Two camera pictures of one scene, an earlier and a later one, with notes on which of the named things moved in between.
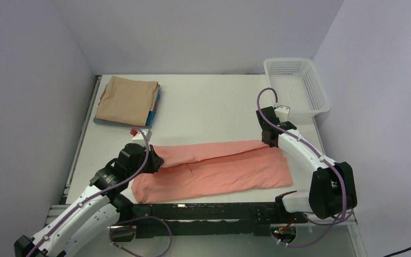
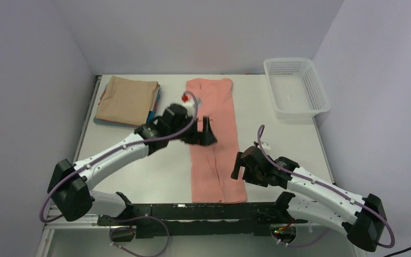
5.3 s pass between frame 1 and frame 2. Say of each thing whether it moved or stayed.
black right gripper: moved
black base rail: stayed
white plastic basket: stayed
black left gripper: moved
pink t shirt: moved
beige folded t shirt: stayed
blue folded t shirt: stayed
